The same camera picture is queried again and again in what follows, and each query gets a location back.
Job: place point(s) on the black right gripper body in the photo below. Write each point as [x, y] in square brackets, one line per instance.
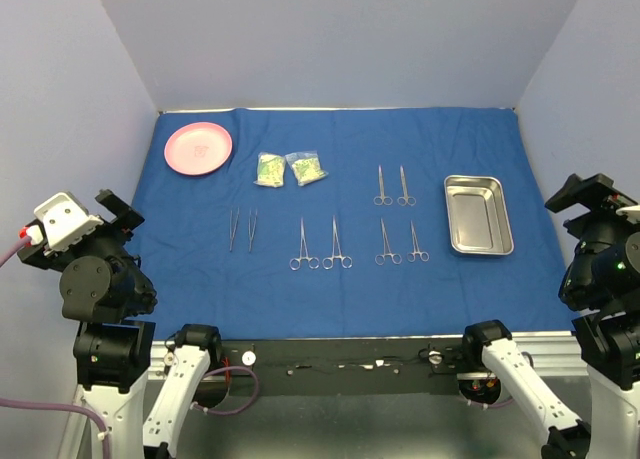
[593, 230]

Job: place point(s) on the steel tweezers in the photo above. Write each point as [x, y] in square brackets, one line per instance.
[252, 225]
[233, 225]

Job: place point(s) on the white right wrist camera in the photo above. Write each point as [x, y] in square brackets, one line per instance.
[630, 212]

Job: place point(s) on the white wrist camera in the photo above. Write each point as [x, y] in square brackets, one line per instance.
[630, 212]
[61, 221]

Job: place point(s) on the pink plastic plate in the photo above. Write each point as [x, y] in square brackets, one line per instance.
[198, 148]

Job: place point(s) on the steel scissors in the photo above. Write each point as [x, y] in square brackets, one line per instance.
[382, 199]
[405, 199]

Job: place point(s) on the steel forceps ring handles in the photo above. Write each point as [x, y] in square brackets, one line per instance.
[416, 254]

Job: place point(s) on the steel hemostat clamp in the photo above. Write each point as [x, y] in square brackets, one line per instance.
[303, 257]
[387, 255]
[336, 256]

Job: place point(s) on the green gauze packet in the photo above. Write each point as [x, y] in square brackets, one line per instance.
[306, 167]
[270, 170]

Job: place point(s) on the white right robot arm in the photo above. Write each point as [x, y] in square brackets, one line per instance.
[609, 344]

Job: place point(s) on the blue surgical drape cloth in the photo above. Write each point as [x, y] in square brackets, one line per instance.
[183, 242]

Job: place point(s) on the aluminium table edge rail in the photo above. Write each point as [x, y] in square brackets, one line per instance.
[312, 109]

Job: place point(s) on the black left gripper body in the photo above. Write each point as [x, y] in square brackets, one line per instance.
[105, 240]

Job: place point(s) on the steel instrument tray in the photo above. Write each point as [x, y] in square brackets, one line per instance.
[477, 216]

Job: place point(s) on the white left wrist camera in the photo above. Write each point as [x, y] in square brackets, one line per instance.
[61, 221]

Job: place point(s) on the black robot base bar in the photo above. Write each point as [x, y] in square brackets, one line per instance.
[434, 365]

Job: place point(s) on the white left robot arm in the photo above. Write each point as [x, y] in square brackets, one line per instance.
[113, 358]

